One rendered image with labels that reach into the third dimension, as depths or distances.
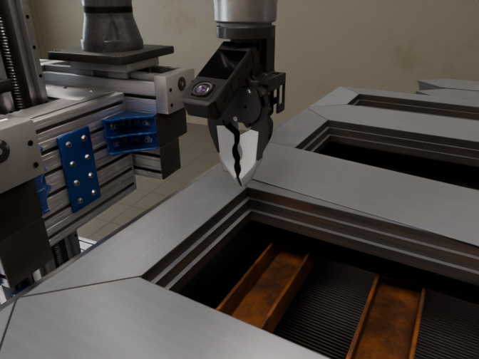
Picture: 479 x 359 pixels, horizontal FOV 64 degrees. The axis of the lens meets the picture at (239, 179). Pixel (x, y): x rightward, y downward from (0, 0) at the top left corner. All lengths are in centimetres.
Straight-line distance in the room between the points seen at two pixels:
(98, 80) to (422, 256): 82
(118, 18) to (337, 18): 245
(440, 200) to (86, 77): 84
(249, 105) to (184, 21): 331
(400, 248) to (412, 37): 273
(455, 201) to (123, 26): 80
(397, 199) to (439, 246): 11
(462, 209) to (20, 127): 67
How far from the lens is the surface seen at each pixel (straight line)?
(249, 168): 52
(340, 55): 331
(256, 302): 70
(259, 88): 48
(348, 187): 68
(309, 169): 73
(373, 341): 67
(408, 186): 71
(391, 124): 105
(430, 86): 171
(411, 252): 61
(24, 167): 67
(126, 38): 102
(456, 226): 62
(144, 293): 45
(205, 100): 42
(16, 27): 97
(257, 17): 47
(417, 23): 324
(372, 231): 60
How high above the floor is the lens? 116
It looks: 26 degrees down
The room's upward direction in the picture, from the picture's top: straight up
